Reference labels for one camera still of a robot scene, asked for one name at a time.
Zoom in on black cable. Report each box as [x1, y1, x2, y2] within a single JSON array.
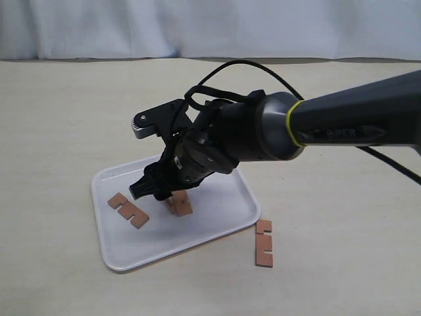
[[183, 60, 305, 113]]

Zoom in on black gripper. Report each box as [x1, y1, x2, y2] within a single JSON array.
[[129, 99, 239, 201]]

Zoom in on wooden notched piece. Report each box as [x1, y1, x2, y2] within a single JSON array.
[[165, 190, 193, 217], [107, 193, 149, 229], [255, 219, 274, 268]]

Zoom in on white cloth backdrop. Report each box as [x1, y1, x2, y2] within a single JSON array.
[[1, 1, 420, 61]]

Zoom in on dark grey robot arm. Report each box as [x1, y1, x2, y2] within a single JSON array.
[[129, 71, 420, 201]]

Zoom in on white plastic tray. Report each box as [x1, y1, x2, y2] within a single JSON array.
[[91, 155, 261, 272]]

